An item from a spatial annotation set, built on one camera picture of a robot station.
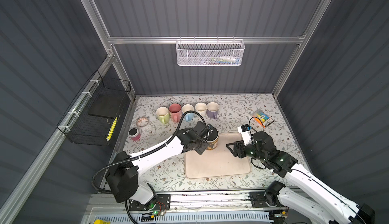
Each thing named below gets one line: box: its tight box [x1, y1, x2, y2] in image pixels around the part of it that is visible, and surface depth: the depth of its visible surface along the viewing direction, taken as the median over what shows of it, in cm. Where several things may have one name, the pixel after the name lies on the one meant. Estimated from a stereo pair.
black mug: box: [205, 123, 220, 151], surface depth 80 cm
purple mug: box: [206, 101, 220, 120], surface depth 104 cm
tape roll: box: [135, 116, 150, 128], surface depth 107 cm
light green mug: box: [156, 106, 170, 125], surface depth 99 cm
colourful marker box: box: [252, 111, 275, 128], surface depth 107 cm
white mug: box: [194, 102, 208, 118], surface depth 104 cm
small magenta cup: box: [128, 127, 141, 141], surface depth 96 cm
